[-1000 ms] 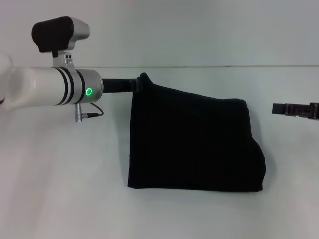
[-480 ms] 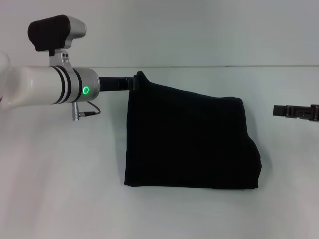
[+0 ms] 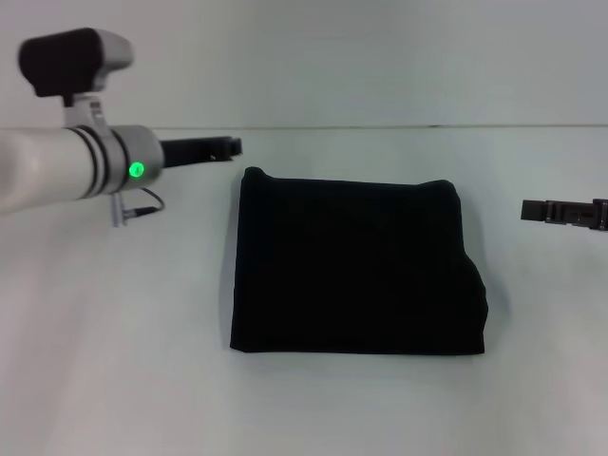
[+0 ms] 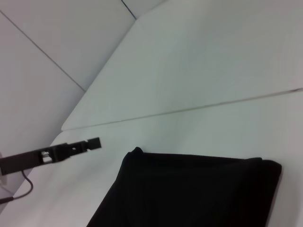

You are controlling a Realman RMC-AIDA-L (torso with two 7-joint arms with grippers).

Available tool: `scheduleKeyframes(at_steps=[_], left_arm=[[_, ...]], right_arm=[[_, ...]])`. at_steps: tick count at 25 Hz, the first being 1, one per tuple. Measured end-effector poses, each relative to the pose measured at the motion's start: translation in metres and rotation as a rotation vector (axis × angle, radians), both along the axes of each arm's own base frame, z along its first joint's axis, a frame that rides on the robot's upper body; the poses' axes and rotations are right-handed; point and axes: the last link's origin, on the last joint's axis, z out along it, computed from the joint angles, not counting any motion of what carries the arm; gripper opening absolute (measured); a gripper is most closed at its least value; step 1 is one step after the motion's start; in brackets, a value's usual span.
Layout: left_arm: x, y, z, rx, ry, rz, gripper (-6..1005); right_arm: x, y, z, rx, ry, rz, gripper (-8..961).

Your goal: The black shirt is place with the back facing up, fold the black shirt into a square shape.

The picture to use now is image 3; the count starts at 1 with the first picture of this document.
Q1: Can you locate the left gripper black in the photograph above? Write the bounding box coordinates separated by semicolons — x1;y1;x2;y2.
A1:
159;136;245;169

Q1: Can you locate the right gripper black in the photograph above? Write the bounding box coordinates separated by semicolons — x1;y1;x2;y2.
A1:
520;197;608;233

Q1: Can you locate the black shirt with white print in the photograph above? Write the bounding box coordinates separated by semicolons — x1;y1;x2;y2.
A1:
229;165;490;357

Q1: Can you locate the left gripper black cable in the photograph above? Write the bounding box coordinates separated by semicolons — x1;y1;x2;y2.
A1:
109;186;166;229

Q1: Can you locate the left camera silver mount bracket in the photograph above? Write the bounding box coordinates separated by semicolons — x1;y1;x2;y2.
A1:
61;92;108;130

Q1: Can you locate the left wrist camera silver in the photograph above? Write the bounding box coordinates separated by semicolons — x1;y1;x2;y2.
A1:
18;27;136;99

